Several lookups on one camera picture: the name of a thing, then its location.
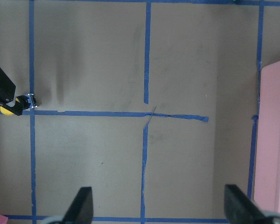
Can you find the yellow push button switch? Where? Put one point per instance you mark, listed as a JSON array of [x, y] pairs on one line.
[[22, 103]]

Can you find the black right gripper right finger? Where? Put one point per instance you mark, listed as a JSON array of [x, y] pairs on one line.
[[238, 208]]

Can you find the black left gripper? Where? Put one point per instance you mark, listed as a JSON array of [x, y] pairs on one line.
[[8, 103]]

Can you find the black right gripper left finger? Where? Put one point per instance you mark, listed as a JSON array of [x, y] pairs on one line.
[[81, 209]]

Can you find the pink plastic bin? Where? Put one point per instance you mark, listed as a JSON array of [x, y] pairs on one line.
[[267, 172]]

